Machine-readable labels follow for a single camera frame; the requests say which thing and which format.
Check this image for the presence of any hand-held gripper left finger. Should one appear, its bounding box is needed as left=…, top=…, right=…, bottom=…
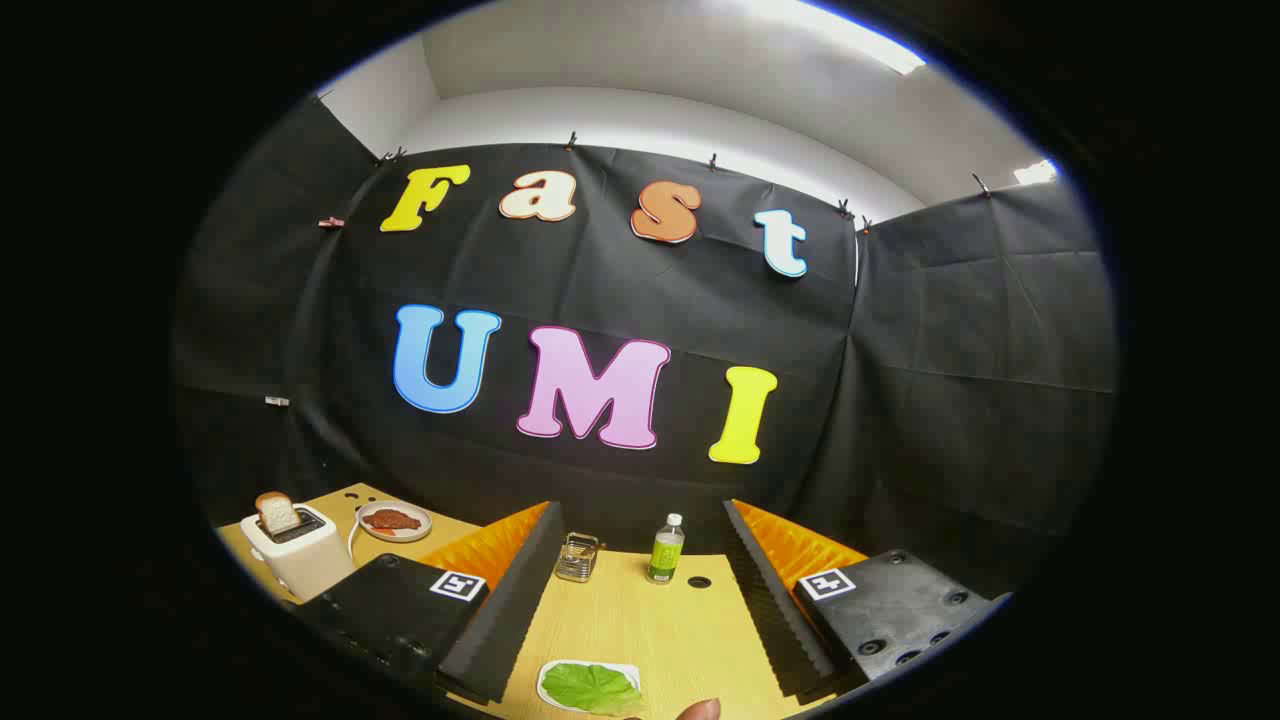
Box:
left=298, top=500, right=567, bottom=707

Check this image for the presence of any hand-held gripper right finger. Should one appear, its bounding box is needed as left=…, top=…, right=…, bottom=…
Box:
left=722, top=498, right=1013, bottom=703

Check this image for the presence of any green lettuce leaf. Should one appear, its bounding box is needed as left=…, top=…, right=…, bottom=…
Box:
left=542, top=662, right=641, bottom=715

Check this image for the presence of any white bread slice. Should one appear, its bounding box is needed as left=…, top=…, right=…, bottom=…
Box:
left=255, top=491, right=303, bottom=536

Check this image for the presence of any white leaf-shaped plate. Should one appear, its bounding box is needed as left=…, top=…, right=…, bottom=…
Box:
left=537, top=659, right=643, bottom=716

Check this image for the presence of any green label bottle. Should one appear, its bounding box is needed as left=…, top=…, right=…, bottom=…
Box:
left=646, top=513, right=686, bottom=585

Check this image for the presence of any white oval plate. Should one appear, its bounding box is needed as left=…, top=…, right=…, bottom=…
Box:
left=356, top=500, right=433, bottom=543

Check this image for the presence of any white toaster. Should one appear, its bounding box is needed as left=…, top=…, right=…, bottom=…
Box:
left=240, top=503, right=357, bottom=603

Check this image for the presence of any metal wire basket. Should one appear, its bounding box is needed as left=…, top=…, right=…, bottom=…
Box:
left=555, top=532, right=602, bottom=583

